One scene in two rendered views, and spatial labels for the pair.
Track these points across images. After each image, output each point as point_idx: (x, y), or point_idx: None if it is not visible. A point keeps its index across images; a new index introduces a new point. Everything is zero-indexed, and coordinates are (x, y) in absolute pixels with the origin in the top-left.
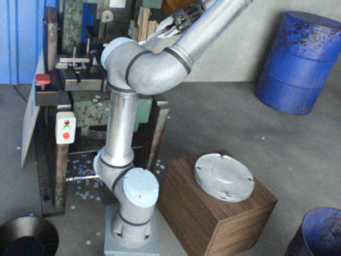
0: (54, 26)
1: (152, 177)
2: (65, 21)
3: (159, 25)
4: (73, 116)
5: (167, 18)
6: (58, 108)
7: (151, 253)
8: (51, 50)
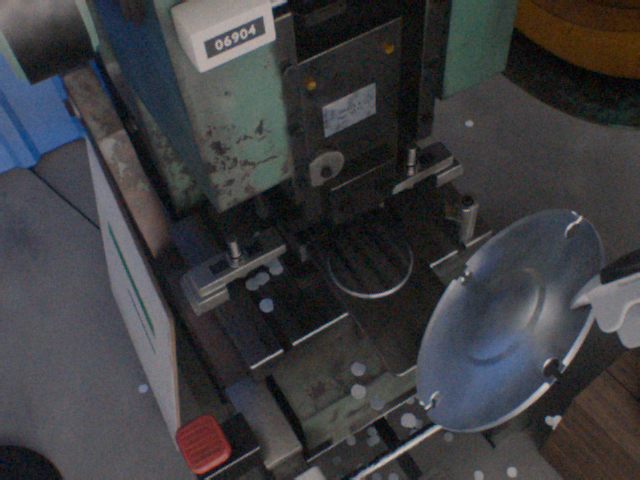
0: (119, 141)
1: None
2: (157, 140)
3: (590, 296)
4: None
5: (624, 278)
6: (271, 467)
7: None
8: (140, 206)
